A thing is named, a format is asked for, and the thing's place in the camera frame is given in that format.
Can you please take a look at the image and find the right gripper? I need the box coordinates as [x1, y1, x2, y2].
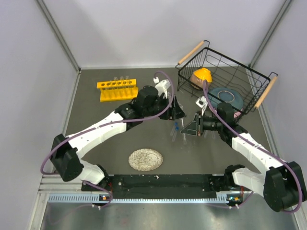
[181, 111, 223, 136]

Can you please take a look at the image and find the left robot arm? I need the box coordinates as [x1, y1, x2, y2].
[49, 86, 186, 190]

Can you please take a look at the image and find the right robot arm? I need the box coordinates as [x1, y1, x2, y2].
[182, 98, 307, 212]

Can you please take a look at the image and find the yellow brown bowl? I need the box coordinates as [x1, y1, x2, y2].
[190, 68, 213, 90]

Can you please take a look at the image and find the blue plate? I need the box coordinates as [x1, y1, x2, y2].
[208, 87, 244, 111]

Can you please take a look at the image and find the speckled white plate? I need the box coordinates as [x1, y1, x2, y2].
[128, 149, 163, 172]

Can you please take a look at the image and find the yellow test tube rack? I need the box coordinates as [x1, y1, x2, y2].
[96, 79, 139, 102]

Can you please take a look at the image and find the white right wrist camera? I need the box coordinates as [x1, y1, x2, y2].
[195, 96, 208, 115]

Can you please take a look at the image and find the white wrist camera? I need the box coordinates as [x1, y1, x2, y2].
[153, 77, 171, 99]
[195, 96, 208, 115]

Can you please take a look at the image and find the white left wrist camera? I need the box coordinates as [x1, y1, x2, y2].
[153, 77, 171, 99]

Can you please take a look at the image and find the black wire basket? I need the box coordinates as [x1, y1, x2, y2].
[176, 40, 277, 119]

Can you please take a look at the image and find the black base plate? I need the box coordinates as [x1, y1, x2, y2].
[81, 174, 228, 199]

